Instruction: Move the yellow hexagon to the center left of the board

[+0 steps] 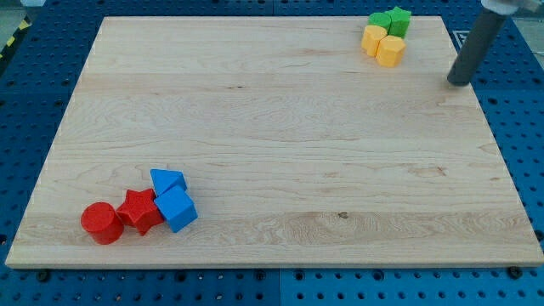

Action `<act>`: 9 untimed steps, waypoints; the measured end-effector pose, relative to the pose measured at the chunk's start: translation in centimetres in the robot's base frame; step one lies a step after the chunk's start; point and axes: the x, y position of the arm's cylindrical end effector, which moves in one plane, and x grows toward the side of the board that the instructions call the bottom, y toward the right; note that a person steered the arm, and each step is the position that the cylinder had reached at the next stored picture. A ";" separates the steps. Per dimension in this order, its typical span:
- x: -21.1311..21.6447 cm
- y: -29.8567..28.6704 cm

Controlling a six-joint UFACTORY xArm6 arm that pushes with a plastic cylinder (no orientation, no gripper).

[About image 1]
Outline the yellow heart block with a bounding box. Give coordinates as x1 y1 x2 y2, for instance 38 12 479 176
360 25 388 57

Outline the green star block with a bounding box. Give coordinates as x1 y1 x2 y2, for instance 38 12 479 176
385 6 411 38

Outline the light wooden board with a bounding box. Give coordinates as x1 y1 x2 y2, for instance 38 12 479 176
6 16 543 269

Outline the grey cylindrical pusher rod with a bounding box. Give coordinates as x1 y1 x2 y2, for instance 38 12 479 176
447 8 507 87

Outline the yellow hexagon block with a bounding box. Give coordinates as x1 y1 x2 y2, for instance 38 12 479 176
376 36 406 68

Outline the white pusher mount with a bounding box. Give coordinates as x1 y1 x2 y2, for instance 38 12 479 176
480 0 543 15

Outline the red cylinder block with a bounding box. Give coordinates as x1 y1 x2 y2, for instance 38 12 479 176
80 202 124 245

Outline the blue cube block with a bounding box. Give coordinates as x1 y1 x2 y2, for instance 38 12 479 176
155 186 198 233

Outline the red star block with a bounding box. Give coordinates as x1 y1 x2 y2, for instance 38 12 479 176
116 189 164 235

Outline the blue triangle block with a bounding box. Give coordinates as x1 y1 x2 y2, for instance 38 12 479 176
150 168 188 196

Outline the green cylinder block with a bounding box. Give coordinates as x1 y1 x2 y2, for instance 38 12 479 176
368 12 392 31

